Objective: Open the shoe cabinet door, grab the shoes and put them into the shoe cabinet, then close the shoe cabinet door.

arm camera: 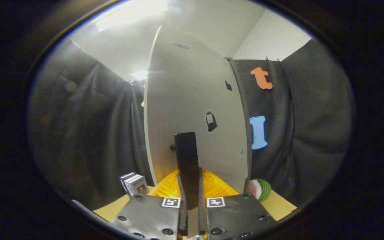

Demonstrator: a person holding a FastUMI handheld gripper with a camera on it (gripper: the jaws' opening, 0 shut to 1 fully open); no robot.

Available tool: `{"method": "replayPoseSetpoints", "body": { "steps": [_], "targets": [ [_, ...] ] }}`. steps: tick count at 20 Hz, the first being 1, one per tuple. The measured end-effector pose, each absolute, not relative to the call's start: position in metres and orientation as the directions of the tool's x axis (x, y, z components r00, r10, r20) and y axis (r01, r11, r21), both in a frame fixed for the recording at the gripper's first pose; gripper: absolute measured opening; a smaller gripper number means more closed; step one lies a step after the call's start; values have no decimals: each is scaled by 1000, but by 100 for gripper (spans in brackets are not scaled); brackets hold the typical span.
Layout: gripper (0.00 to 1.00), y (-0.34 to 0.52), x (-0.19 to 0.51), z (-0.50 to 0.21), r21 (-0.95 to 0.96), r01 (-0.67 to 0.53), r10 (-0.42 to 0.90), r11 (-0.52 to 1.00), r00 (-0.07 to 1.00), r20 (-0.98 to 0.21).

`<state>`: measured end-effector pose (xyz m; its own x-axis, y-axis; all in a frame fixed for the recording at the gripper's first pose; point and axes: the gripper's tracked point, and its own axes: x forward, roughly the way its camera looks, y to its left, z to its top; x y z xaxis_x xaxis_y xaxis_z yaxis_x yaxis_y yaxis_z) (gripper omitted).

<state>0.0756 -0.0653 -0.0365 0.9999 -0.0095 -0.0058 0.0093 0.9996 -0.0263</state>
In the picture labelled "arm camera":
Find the grey portrait cover book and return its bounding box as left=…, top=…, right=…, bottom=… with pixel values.
left=125, top=175, right=150, bottom=197

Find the blue spine book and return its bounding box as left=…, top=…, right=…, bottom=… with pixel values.
left=119, top=172, right=136, bottom=194

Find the grey shoe cabinet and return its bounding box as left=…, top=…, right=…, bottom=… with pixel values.
left=227, top=57, right=253, bottom=194

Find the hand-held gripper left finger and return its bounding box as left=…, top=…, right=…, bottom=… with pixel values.
left=111, top=168, right=188, bottom=240

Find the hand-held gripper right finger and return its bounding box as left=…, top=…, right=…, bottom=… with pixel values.
left=198, top=168, right=278, bottom=240

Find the watermelon slice toy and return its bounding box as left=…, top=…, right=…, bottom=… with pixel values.
left=248, top=179, right=272, bottom=201

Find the black backdrop cloth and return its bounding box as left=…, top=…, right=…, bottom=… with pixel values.
left=29, top=37, right=354, bottom=210

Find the white shoe cabinet door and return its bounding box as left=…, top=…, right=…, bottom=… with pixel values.
left=144, top=25, right=250, bottom=210

